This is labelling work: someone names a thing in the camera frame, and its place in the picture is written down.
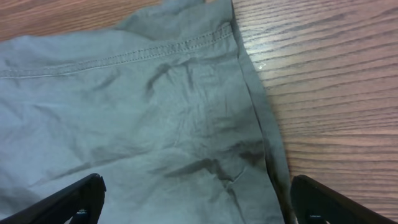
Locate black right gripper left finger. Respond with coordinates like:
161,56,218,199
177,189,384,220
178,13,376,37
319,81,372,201
1,173,106,224

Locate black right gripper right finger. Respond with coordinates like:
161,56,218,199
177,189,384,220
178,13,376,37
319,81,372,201
290,175,397,224

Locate grey shorts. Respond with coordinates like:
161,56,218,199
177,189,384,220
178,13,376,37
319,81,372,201
1,0,294,224

